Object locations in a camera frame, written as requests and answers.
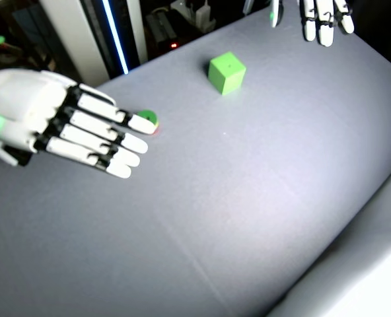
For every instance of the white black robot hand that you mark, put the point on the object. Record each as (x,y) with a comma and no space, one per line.
(324,23)
(23,102)

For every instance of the green wooden cube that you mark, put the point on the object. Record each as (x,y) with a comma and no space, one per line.
(227,74)

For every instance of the striped multicolour cylinder block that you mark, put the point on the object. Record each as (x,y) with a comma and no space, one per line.
(147,115)

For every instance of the wide white column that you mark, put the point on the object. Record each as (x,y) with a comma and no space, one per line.
(73,39)

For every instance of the blue light strip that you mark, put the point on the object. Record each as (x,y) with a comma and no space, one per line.
(116,36)

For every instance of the white power adapter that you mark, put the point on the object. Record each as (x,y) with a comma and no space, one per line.
(204,16)

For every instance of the narrow white column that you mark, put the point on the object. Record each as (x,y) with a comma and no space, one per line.
(137,29)

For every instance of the black device with red light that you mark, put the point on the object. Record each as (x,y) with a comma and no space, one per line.
(173,45)

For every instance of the grey table cloth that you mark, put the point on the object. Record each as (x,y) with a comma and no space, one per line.
(182,198)

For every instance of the large white panel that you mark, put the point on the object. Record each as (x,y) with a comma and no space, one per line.
(364,264)

